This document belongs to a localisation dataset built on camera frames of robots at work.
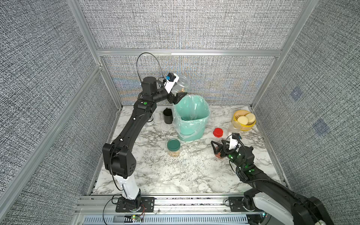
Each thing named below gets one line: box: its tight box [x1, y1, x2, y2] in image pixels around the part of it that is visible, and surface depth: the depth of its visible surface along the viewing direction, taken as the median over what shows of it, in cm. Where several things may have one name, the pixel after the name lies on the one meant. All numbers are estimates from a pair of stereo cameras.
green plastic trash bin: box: [172, 94, 211, 142], surface depth 91 cm
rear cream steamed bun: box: [245, 112, 256, 124], surface depth 104 cm
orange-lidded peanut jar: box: [171, 75, 191, 94], surface depth 73 cm
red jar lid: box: [212, 127, 224, 138], surface depth 104 cm
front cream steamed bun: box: [237, 115, 249, 126], surface depth 103 cm
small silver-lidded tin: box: [146, 117, 155, 127], surface depth 107 cm
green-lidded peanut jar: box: [167, 138, 181, 158], surface depth 87 cm
